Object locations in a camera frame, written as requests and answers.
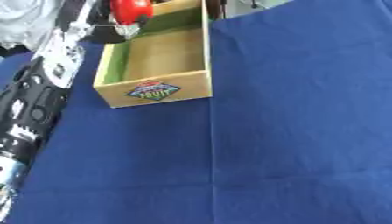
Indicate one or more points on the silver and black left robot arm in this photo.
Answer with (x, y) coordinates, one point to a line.
(31, 110)

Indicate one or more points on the red round toy fruit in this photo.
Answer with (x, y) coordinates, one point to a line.
(130, 10)

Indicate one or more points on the tan cardboard box green inside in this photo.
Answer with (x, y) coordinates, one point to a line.
(163, 55)

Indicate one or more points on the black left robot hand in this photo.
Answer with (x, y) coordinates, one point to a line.
(104, 34)

